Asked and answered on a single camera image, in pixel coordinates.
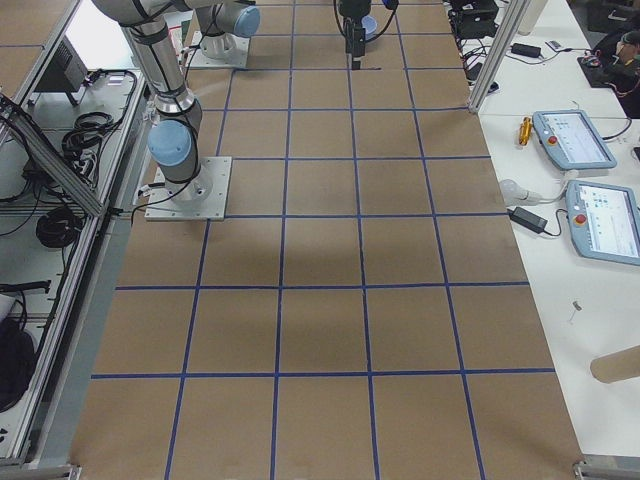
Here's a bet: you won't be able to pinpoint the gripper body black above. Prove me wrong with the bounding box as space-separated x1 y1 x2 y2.
336 0 371 31

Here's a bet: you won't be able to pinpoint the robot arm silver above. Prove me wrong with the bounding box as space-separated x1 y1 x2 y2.
195 1 261 59
94 1 261 201

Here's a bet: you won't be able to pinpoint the blue bowl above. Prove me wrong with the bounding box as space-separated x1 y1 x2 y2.
361 15 378 41

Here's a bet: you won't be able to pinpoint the yellow cylindrical tool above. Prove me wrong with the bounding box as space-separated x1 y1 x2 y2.
518 117 532 146

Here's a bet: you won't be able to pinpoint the white light bulb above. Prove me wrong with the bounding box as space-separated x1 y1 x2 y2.
499 179 542 206

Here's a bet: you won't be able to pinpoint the far teach pendant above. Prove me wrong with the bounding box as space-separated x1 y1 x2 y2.
532 110 617 171

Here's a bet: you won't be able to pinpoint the teach pendant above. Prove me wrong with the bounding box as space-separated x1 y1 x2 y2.
565 180 639 266
532 110 617 171

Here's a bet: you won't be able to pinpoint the black power adapter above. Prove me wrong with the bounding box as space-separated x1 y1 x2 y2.
508 207 548 234

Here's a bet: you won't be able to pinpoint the grey control box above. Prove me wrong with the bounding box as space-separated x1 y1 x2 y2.
35 36 88 106

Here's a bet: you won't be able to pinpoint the near teach pendant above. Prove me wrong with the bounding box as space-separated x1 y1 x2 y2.
565 180 639 266

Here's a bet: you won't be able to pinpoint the cardboard tube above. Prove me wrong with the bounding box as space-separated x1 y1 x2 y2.
590 345 640 384

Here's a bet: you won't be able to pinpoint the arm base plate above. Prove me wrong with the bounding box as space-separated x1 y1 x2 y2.
187 30 250 69
144 156 232 221

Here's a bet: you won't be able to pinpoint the aluminium frame post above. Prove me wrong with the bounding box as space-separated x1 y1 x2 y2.
468 0 530 114

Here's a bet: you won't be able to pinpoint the coiled black cables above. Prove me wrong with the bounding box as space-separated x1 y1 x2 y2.
36 204 83 251

